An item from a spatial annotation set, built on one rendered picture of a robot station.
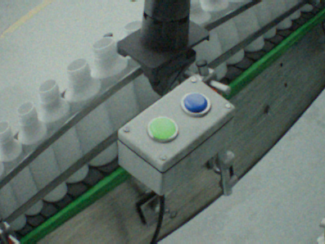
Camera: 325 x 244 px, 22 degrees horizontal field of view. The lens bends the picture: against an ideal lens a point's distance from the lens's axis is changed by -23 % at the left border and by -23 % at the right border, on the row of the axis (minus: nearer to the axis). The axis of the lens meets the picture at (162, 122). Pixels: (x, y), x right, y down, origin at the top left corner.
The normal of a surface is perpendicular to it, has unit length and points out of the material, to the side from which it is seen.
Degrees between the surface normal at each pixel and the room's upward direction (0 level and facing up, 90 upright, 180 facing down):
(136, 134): 20
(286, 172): 0
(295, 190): 0
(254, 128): 90
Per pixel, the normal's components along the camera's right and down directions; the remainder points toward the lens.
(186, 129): 0.04, -0.66
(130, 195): 0.69, 0.28
